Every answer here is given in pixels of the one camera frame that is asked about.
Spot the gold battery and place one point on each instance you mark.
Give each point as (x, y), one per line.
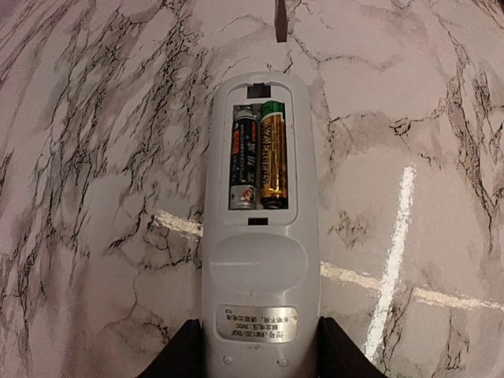
(273, 171)

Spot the black battery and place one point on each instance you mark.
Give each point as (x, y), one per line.
(243, 159)

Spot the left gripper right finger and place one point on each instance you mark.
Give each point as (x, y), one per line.
(338, 356)

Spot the clear handle screwdriver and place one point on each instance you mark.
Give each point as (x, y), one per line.
(280, 21)

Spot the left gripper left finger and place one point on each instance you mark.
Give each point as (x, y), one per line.
(181, 357)

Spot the white remote control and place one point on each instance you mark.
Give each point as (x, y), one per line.
(261, 277)

